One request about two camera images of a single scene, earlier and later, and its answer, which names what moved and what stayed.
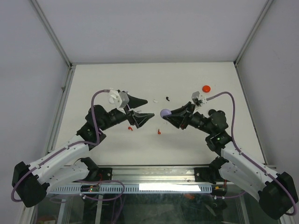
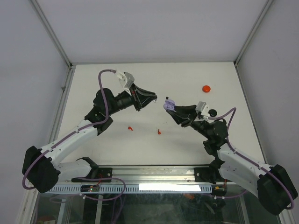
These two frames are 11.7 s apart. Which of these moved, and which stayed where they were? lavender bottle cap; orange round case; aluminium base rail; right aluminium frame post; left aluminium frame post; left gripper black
Moved: lavender bottle cap; left gripper black
Stayed: left aluminium frame post; right aluminium frame post; orange round case; aluminium base rail
